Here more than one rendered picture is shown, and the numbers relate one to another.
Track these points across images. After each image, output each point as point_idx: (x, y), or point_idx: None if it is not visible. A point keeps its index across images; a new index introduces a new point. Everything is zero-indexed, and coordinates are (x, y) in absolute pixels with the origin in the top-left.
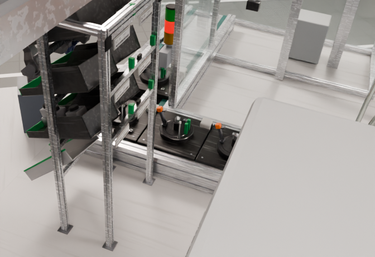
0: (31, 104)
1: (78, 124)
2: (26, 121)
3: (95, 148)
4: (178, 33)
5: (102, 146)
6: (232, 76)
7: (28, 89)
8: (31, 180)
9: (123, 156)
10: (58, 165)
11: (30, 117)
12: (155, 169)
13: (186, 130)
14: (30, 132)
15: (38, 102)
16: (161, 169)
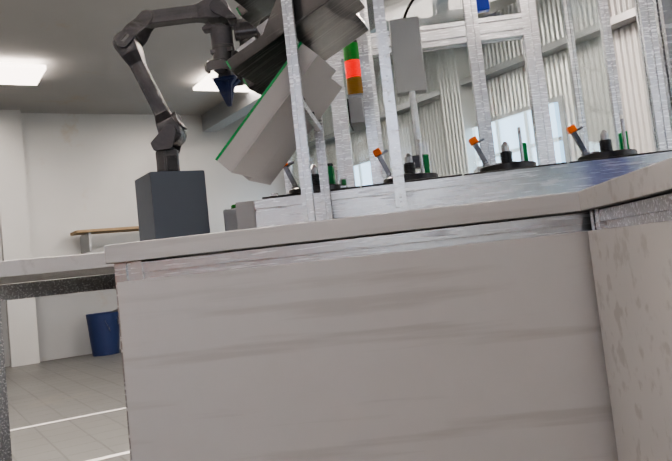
0: (170, 192)
1: None
2: (161, 226)
3: (296, 215)
4: (368, 73)
5: None
6: None
7: None
8: (231, 171)
9: (347, 210)
10: (298, 63)
11: (169, 219)
12: (408, 209)
13: (427, 165)
14: (235, 57)
15: (182, 188)
16: (417, 202)
